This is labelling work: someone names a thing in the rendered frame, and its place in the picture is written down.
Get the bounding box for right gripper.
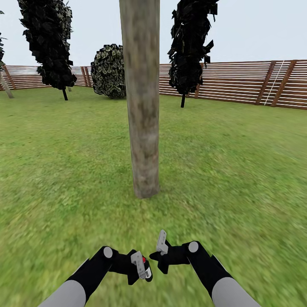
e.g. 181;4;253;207
149;240;180;274

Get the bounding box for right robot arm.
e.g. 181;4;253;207
149;230;261;307

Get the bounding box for pesticide atomizer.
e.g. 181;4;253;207
143;257;153;282

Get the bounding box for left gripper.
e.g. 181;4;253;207
119;249;139;285

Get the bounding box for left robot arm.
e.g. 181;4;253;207
38;246;146;307

